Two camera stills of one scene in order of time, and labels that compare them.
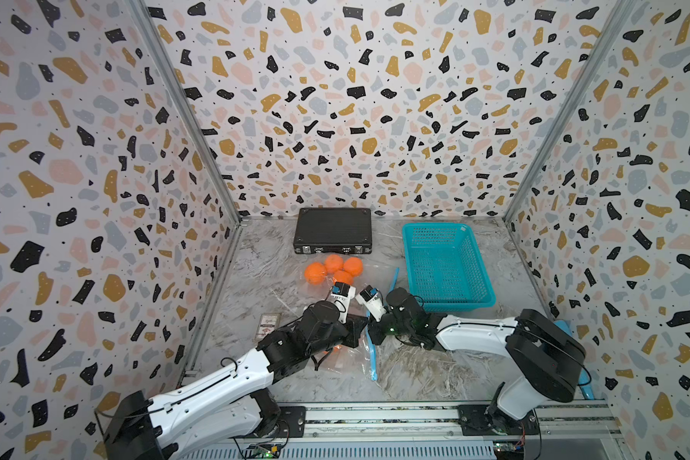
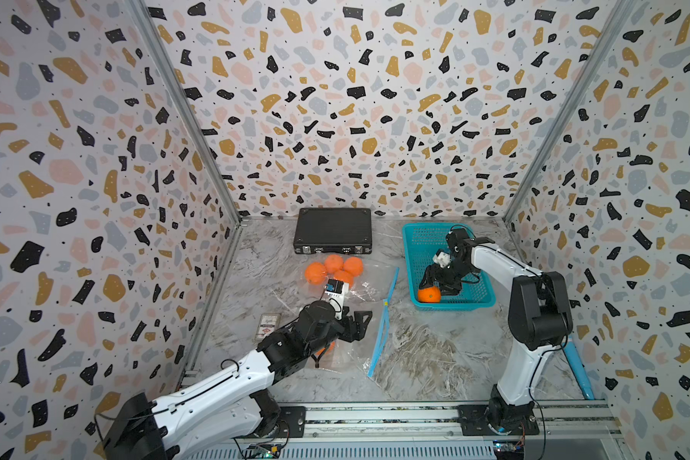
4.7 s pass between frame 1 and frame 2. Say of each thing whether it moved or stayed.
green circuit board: stayed
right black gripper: moved
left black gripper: stayed
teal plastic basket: stayed
